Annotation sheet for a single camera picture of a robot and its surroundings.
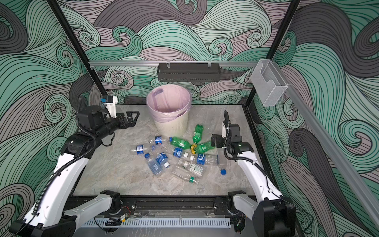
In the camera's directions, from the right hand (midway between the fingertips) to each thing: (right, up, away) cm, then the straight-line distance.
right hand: (220, 138), depth 83 cm
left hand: (-45, +15, -16) cm, 50 cm away
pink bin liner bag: (-34, +22, +19) cm, 45 cm away
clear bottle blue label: (-49, -8, +7) cm, 50 cm away
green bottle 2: (-24, -4, +10) cm, 26 cm away
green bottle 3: (-10, -7, +7) cm, 14 cm away
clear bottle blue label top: (-38, -3, +10) cm, 39 cm away
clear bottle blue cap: (+2, -14, +4) cm, 14 cm away
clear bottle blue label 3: (-8, -13, +1) cm, 15 cm away
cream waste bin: (-26, +6, +7) cm, 28 cm away
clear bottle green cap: (-20, -20, -3) cm, 29 cm away
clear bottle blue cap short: (-38, -15, 0) cm, 41 cm away
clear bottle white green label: (-17, -16, -1) cm, 23 cm away
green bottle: (-12, 0, +12) cm, 18 cm away
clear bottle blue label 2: (-26, -9, +5) cm, 28 cm away
